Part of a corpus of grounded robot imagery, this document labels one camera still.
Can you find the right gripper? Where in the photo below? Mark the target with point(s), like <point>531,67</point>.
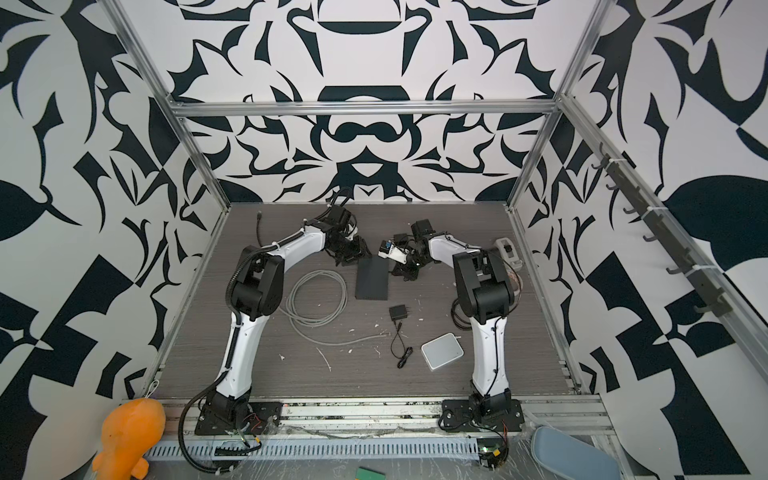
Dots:
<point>404,270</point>

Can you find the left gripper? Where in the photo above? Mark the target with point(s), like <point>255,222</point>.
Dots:
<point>362,250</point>

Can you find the black power adapter with cable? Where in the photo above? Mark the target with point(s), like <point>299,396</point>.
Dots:
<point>403,242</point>

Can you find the black network switch box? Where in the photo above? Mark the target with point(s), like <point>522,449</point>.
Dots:
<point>372,279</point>

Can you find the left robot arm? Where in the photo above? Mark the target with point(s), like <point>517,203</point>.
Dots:
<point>255,291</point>

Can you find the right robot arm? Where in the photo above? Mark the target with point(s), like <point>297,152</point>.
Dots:
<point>485,295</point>

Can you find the black power adapter centre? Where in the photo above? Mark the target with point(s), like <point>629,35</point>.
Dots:
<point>398,348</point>

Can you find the white square router box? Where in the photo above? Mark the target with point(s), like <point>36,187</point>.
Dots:
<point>442,351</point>

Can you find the green object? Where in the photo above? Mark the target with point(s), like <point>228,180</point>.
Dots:
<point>363,473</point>

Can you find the grey blue pad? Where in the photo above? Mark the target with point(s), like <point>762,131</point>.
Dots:
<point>570,458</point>

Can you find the orange plush toy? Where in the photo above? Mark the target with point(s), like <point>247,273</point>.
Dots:
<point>128,433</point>

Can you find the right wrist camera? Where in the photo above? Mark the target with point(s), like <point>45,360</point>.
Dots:
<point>389,250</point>

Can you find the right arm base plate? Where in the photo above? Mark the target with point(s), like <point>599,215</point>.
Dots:
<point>497,414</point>

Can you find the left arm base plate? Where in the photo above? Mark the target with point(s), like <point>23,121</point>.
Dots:
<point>254,418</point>

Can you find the white cable duct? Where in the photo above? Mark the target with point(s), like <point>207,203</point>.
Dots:
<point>282,449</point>

